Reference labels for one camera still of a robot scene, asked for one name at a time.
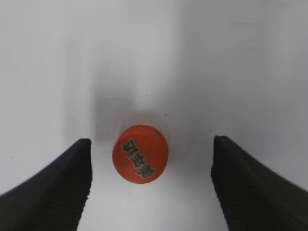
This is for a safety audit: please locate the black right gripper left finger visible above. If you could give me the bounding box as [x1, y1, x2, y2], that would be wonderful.
[0, 139, 92, 231]

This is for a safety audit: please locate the orange bottle cap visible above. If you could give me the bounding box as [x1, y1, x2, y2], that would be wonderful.
[112, 125, 169, 184]

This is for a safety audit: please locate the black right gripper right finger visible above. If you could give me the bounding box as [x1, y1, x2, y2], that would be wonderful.
[211, 136, 308, 231]

